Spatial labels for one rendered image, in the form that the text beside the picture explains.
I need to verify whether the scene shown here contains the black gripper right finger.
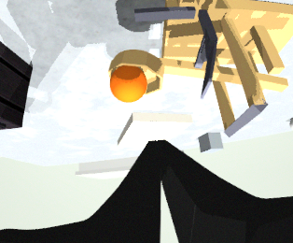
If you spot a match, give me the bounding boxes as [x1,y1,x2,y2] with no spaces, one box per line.
[158,139,293,243]

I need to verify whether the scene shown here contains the orange ball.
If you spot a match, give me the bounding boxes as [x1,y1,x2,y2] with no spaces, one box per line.
[109,65,147,103]

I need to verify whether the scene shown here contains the cream flat rectangular panel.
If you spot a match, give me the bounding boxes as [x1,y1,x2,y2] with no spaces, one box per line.
[117,113,192,148]

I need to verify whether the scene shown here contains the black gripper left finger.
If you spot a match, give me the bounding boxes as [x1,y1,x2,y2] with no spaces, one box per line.
[0,140,161,243]

